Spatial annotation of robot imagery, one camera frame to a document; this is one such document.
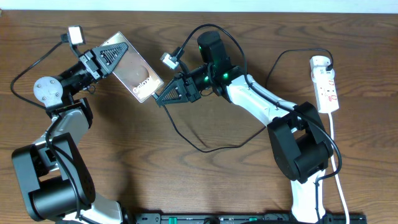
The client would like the Samsung Galaxy smartphone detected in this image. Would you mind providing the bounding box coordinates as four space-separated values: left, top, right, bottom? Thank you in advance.
101 32 164 103

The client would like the black charging cable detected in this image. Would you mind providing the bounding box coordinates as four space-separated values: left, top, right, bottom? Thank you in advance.
150 48 335 154

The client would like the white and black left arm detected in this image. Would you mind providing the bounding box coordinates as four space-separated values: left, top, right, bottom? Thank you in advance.
12 43 136 223

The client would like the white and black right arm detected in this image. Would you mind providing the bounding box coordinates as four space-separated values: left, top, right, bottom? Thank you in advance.
156 31 333 223

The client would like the white charger plug adapter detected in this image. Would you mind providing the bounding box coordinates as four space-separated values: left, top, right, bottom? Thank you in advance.
310 55 331 70

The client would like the white power strip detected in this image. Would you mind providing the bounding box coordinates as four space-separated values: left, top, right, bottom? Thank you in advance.
311 66 339 114

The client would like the black right camera cable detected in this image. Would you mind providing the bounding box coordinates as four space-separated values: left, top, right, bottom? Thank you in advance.
172 23 343 224

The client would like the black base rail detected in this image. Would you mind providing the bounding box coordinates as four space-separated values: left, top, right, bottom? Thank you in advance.
133 210 368 224

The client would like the white power strip cord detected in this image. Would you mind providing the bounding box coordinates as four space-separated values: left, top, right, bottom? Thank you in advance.
328 112 351 224

